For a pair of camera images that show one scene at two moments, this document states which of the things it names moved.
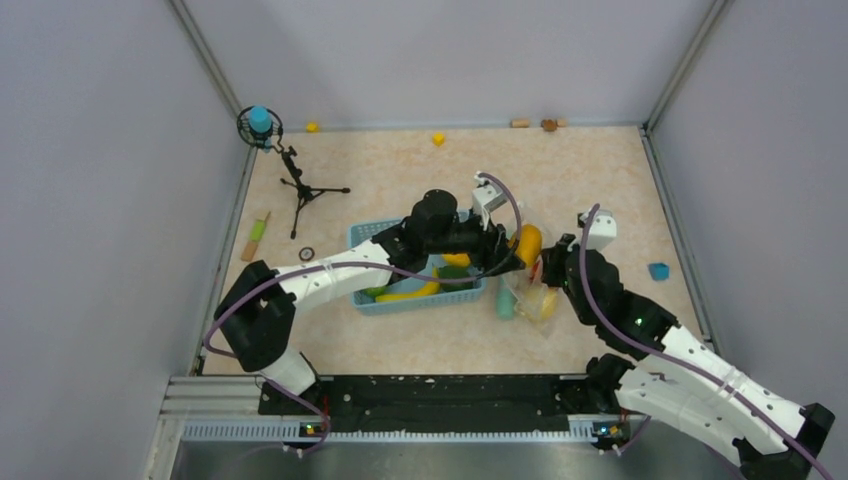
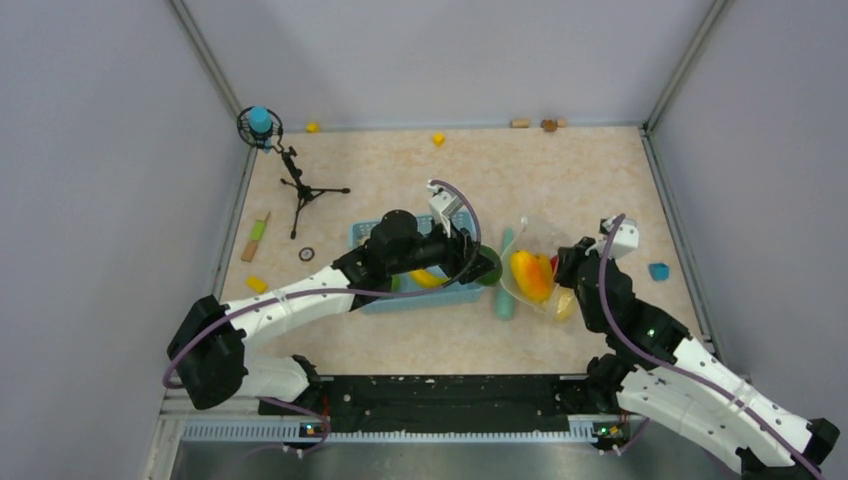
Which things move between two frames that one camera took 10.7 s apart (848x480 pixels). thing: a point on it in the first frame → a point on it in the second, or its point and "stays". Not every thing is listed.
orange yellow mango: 530,243 → 534,273
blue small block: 659,271 stays
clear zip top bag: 537,305 → 534,238
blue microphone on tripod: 262,127 stays
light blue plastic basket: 468,298 stays
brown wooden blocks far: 548,125 stays
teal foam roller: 505,303 stays
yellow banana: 430,289 → 423,278
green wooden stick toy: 256,235 stays
